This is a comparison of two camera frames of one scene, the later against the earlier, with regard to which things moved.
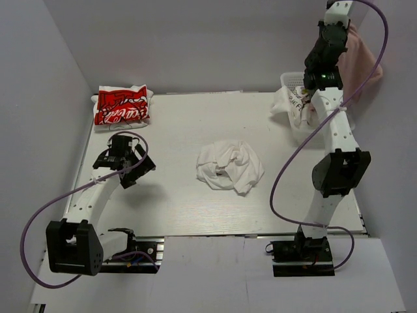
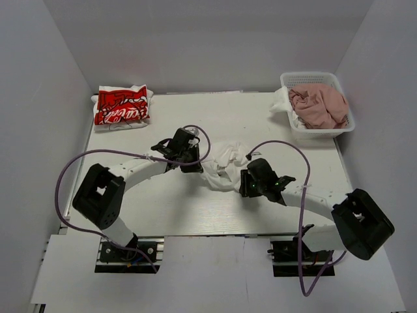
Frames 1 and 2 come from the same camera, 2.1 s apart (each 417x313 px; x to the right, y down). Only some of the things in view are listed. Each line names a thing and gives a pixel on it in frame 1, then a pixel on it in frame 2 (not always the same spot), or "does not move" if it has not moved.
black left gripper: x=131 y=167 to x=191 y=160
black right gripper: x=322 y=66 to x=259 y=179
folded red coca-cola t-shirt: x=118 y=107 does not move
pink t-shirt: x=356 y=62 to x=318 y=105
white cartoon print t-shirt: x=297 y=103 does not move
